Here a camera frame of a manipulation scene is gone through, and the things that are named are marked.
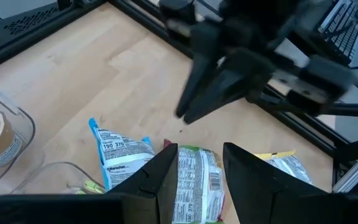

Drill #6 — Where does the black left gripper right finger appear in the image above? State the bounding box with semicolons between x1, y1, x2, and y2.
223;142;358;224

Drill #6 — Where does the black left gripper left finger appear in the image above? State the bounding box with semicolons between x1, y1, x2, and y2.
0;142;179;224

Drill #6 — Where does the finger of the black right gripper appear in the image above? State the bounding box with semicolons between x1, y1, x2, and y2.
175;27;220;119
183;49;275;125

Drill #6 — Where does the yellow ramen packet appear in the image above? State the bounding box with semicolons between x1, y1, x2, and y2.
255;150;313;185

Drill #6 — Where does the blue ramen packet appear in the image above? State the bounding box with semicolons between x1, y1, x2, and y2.
88;117;155;191

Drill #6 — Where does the clear plastic storage bin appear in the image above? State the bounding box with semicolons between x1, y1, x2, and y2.
0;76;37;197
11;161;107;195

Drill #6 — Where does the backlit computer keyboard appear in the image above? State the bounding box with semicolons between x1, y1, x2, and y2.
317;0;358;63

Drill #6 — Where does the green-edged ramen packet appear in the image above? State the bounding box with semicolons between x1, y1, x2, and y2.
163;139;226;224

